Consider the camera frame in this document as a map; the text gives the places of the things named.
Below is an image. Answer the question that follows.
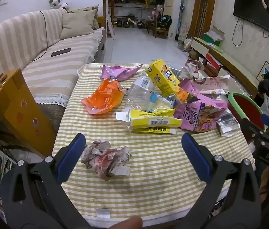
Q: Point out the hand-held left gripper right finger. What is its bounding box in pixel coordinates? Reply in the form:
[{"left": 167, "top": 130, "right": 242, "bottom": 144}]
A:
[{"left": 181, "top": 132, "right": 262, "bottom": 229}]

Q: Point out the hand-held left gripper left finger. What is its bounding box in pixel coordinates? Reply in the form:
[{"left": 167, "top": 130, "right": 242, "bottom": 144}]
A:
[{"left": 1, "top": 133, "right": 94, "bottom": 229}]

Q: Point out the red bin with green rim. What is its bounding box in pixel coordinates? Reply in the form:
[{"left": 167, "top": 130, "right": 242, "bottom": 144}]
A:
[{"left": 227, "top": 92, "right": 266, "bottom": 131}]

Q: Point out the small silver packet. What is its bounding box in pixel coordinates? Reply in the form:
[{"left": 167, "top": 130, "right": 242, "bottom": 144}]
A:
[{"left": 217, "top": 114, "right": 238, "bottom": 137}]

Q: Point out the paper ball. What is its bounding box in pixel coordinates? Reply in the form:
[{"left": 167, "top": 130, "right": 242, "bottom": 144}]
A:
[
  {"left": 179, "top": 59, "right": 205, "bottom": 80},
  {"left": 81, "top": 139, "right": 132, "bottom": 181}
]

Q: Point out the large pink snack bag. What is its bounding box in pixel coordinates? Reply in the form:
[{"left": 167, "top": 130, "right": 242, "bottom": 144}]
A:
[{"left": 174, "top": 99, "right": 228, "bottom": 133}]

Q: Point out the yellow carton box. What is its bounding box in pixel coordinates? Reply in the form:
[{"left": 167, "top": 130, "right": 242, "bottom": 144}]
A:
[
  {"left": 145, "top": 60, "right": 190, "bottom": 101},
  {"left": 115, "top": 108, "right": 183, "bottom": 134}
]

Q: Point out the orange snack bag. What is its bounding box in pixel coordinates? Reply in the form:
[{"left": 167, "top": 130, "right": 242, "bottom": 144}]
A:
[{"left": 81, "top": 78, "right": 125, "bottom": 115}]

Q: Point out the torn pink white bag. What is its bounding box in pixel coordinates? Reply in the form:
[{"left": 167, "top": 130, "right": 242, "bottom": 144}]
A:
[{"left": 180, "top": 75, "right": 230, "bottom": 101}]

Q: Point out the clear plastic bottle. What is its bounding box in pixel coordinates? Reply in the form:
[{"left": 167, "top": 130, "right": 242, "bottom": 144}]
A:
[{"left": 124, "top": 75, "right": 175, "bottom": 113}]

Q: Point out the small pink snack bag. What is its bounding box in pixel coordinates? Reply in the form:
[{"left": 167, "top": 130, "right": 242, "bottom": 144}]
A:
[{"left": 101, "top": 64, "right": 143, "bottom": 81}]

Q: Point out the person's left hand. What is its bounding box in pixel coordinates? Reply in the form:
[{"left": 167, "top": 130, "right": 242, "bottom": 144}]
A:
[{"left": 107, "top": 216, "right": 143, "bottom": 229}]

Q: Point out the striped tablecloth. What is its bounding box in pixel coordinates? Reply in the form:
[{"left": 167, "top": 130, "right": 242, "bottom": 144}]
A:
[{"left": 52, "top": 63, "right": 255, "bottom": 227}]

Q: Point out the framed triangle puzzle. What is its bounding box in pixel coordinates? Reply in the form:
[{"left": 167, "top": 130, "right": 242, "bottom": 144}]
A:
[{"left": 256, "top": 61, "right": 269, "bottom": 81}]

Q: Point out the yellow cardboard box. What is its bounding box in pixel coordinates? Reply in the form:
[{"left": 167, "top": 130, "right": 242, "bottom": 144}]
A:
[{"left": 0, "top": 68, "right": 57, "bottom": 149}]

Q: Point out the long television cabinet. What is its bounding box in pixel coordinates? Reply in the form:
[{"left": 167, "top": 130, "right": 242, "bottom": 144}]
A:
[{"left": 192, "top": 37, "right": 266, "bottom": 101}]

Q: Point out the red folder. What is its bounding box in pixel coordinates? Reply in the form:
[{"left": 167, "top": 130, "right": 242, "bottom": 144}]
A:
[{"left": 205, "top": 52, "right": 223, "bottom": 69}]

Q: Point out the striped beige sofa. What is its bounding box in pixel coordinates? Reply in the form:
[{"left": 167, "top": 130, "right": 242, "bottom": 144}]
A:
[{"left": 0, "top": 8, "right": 106, "bottom": 130}]

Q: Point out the green box with papers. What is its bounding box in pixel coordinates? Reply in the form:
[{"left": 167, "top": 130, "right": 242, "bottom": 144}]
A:
[{"left": 202, "top": 26, "right": 224, "bottom": 47}]

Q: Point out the black phone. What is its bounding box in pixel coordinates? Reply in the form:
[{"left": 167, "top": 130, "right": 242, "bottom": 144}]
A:
[{"left": 51, "top": 48, "right": 71, "bottom": 57}]

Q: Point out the pile of floor books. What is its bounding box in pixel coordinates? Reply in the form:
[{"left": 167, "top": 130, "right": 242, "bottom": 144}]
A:
[{"left": 181, "top": 39, "right": 193, "bottom": 52}]

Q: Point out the colourful standing play mat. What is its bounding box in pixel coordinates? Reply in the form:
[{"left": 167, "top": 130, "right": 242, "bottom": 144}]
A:
[{"left": 177, "top": 17, "right": 190, "bottom": 44}]

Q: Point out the plain beige pillow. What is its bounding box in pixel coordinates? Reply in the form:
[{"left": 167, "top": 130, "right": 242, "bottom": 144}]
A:
[{"left": 59, "top": 10, "right": 97, "bottom": 40}]

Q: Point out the wooden chair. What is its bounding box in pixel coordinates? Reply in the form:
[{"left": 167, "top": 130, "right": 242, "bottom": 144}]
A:
[{"left": 152, "top": 14, "right": 169, "bottom": 39}]

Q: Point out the pink white foam mat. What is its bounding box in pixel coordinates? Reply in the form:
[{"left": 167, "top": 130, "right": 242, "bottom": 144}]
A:
[{"left": 106, "top": 14, "right": 116, "bottom": 39}]

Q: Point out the patterned pillow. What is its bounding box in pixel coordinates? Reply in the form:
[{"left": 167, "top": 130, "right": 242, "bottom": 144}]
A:
[{"left": 71, "top": 5, "right": 100, "bottom": 30}]

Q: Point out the white balance bike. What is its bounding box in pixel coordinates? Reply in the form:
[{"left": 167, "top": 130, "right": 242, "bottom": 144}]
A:
[{"left": 122, "top": 17, "right": 146, "bottom": 29}]

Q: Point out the standing air conditioner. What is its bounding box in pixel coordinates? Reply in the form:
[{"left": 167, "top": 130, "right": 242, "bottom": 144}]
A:
[{"left": 164, "top": 0, "right": 183, "bottom": 39}]

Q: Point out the spotted stuffed toy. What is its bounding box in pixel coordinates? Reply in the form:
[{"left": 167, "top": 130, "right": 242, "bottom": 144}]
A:
[{"left": 49, "top": 0, "right": 69, "bottom": 11}]

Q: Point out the looped television cable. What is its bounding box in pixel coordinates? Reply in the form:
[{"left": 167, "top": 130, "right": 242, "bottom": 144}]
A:
[{"left": 232, "top": 19, "right": 243, "bottom": 47}]

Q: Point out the wall-mounted television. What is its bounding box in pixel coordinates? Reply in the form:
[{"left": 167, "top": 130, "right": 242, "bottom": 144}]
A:
[{"left": 233, "top": 0, "right": 269, "bottom": 34}]

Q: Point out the black cable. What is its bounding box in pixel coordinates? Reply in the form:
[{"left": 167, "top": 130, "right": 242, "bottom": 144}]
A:
[{"left": 31, "top": 11, "right": 48, "bottom": 62}]

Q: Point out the wooden door frame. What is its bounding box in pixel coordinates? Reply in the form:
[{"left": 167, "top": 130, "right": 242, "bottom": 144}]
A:
[{"left": 193, "top": 0, "right": 217, "bottom": 40}]

